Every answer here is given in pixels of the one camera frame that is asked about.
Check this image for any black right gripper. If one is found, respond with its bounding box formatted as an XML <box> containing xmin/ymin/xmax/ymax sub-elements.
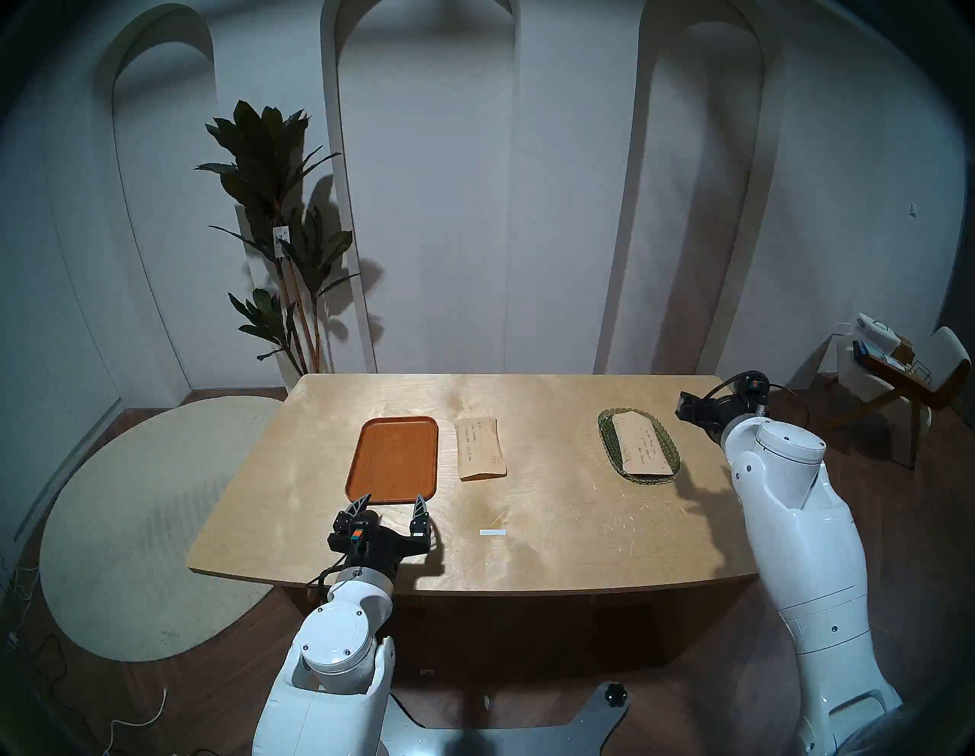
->
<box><xmin>676</xmin><ymin>391</ymin><xmax>752</xmax><ymax>447</ymax></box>

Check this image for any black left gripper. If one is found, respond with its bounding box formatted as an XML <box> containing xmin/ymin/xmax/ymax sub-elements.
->
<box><xmin>328</xmin><ymin>494</ymin><xmax>432</xmax><ymax>585</ymax></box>

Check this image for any kraft envelope with handwritten address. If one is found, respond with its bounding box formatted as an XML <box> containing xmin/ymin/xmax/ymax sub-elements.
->
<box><xmin>613</xmin><ymin>412</ymin><xmax>676</xmax><ymax>478</ymax></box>

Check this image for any kraft envelope with red stamp box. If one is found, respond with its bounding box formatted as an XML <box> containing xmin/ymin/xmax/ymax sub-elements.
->
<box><xmin>456</xmin><ymin>416</ymin><xmax>507</xmax><ymax>482</ymax></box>

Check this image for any orange wooden tray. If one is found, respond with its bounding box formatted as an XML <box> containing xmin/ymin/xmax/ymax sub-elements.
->
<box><xmin>346</xmin><ymin>416</ymin><xmax>440</xmax><ymax>505</ymax></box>

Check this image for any green glass tray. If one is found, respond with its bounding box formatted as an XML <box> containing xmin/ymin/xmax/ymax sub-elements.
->
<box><xmin>597</xmin><ymin>408</ymin><xmax>682</xmax><ymax>485</ymax></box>

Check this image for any dark wooden table base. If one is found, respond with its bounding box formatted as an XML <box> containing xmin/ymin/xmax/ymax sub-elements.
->
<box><xmin>289</xmin><ymin>583</ymin><xmax>762</xmax><ymax>679</ymax></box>

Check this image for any white box on armchair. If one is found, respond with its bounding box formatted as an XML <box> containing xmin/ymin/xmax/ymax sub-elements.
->
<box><xmin>855</xmin><ymin>312</ymin><xmax>902</xmax><ymax>352</ymax></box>

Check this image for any white wooden armchair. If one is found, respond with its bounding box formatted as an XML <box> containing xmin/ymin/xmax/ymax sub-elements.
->
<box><xmin>826</xmin><ymin>326</ymin><xmax>972</xmax><ymax>470</ymax></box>

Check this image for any oval beige rug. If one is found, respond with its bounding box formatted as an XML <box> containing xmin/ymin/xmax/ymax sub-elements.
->
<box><xmin>40</xmin><ymin>396</ymin><xmax>285</xmax><ymax>663</ymax></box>

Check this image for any tall dark green plant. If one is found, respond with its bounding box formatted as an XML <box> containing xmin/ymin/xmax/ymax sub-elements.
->
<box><xmin>196</xmin><ymin>100</ymin><xmax>363</xmax><ymax>376</ymax></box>

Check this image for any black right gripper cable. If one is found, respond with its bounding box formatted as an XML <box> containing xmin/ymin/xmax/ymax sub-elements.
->
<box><xmin>705</xmin><ymin>371</ymin><xmax>794</xmax><ymax>402</ymax></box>

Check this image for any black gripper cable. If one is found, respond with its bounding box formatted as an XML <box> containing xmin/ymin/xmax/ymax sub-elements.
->
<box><xmin>705</xmin><ymin>371</ymin><xmax>794</xmax><ymax>402</ymax></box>
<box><xmin>306</xmin><ymin>560</ymin><xmax>348</xmax><ymax>596</ymax></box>

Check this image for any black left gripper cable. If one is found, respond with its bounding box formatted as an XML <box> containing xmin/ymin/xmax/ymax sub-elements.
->
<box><xmin>306</xmin><ymin>560</ymin><xmax>348</xmax><ymax>596</ymax></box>

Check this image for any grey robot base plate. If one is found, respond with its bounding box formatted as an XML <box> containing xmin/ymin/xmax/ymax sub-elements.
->
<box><xmin>381</xmin><ymin>682</ymin><xmax>630</xmax><ymax>756</ymax></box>

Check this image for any white floor cable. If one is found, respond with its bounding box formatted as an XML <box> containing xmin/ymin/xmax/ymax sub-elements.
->
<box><xmin>110</xmin><ymin>688</ymin><xmax>168</xmax><ymax>729</ymax></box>

